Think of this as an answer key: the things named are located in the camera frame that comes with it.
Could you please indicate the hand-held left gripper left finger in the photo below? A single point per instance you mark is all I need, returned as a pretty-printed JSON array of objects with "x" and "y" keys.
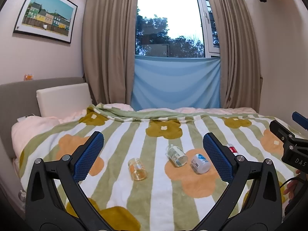
[{"x": 87, "y": 158}]

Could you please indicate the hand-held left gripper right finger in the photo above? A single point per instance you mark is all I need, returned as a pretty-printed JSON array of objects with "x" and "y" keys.
[{"x": 217, "y": 158}]

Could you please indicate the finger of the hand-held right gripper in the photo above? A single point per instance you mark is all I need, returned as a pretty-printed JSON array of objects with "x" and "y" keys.
[
  {"x": 279, "y": 130},
  {"x": 299, "y": 119}
]

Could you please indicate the white cup blue label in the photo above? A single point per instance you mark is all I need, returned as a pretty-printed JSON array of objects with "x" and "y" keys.
[{"x": 200, "y": 163}]

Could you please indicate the clear cup green label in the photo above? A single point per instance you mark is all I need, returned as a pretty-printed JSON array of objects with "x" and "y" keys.
[{"x": 176, "y": 155}]

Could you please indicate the clear cup orange label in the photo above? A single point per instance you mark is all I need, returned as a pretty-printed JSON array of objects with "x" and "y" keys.
[{"x": 137, "y": 169}]

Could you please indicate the person's right hand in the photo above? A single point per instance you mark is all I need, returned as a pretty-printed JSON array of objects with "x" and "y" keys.
[{"x": 291, "y": 187}]

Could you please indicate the small red white bottle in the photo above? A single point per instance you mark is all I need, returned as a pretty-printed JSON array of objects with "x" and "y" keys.
[{"x": 232, "y": 149}]

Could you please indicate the white cushion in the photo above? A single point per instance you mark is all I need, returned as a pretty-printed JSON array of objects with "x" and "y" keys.
[{"x": 63, "y": 101}]

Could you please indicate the striped floral blanket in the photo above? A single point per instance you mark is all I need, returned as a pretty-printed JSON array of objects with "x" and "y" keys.
[{"x": 156, "y": 197}]

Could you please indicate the light blue cloth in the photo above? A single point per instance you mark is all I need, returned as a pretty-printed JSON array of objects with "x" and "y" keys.
[{"x": 175, "y": 84}]

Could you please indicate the grey bed headboard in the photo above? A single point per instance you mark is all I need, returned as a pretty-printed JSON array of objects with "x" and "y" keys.
[{"x": 19, "y": 96}]

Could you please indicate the beige curtain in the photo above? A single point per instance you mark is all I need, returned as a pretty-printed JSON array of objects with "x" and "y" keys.
[
  {"x": 108, "y": 45},
  {"x": 237, "y": 45}
]

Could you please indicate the small orange figure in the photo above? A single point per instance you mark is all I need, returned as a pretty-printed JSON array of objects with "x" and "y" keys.
[{"x": 28, "y": 77}]

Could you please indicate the window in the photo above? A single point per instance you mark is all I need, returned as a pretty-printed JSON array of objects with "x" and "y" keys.
[{"x": 172, "y": 20}]

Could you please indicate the framed picture of houses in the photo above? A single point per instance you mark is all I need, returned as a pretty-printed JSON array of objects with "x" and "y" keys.
[{"x": 45, "y": 14}]

